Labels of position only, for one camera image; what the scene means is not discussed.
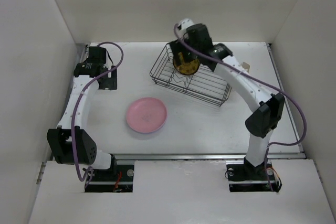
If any pink plate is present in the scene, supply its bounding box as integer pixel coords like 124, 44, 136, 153
125, 97, 167, 134

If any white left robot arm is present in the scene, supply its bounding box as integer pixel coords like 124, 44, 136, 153
47, 46, 118, 180

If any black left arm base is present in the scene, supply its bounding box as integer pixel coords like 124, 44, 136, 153
85, 157, 135, 193

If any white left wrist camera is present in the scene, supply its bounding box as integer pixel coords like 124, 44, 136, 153
106, 51, 114, 66

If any beige cutlery holder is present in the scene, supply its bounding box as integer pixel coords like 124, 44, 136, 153
241, 62, 250, 72

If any aluminium side rail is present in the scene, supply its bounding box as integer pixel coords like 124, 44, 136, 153
35, 44, 89, 185

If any yellow patterned small plate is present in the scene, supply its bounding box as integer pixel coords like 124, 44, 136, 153
173, 52, 200, 76

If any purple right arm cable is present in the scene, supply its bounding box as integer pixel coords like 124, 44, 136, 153
174, 23, 307, 192

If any aluminium table edge rail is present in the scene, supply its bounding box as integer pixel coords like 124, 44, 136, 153
115, 152, 306, 161

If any grey wire dish rack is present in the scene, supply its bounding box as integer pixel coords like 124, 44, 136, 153
150, 44, 232, 106

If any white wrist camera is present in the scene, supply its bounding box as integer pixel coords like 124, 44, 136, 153
177, 18, 195, 31
106, 51, 114, 66

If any white front cover board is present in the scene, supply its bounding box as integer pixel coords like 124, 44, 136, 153
30, 159, 334, 223

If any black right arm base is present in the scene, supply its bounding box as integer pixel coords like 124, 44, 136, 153
224, 162, 282, 193

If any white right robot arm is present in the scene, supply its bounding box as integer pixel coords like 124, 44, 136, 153
170, 19, 285, 179

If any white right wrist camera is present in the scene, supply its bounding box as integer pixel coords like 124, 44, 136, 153
177, 18, 195, 31

